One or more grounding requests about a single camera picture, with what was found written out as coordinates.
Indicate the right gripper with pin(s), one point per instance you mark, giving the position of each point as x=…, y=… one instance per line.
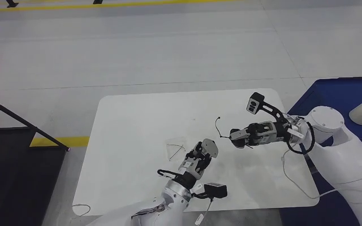
x=271, y=131

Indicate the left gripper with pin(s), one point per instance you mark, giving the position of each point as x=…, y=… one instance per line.
x=193, y=168

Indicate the thin black zip tie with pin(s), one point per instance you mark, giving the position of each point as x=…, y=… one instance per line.
x=216, y=128
x=178, y=150

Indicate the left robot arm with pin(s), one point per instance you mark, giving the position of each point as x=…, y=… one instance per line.
x=158, y=214

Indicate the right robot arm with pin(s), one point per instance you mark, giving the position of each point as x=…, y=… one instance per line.
x=336, y=152

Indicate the clear plastic plate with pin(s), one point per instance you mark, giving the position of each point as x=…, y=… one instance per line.
x=176, y=149

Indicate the white rounded object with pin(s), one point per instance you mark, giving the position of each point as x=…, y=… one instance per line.
x=357, y=114

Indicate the dark mesh fence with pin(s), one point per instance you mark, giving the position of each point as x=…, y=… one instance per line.
x=25, y=175

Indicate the black stand foot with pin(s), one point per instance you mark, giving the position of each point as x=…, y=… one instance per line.
x=12, y=4
x=98, y=1

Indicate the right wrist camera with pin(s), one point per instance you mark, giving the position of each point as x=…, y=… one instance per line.
x=254, y=103

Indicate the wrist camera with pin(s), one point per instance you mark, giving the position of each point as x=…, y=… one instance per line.
x=254, y=103
x=216, y=190

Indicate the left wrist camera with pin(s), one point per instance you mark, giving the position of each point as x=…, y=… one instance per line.
x=216, y=190

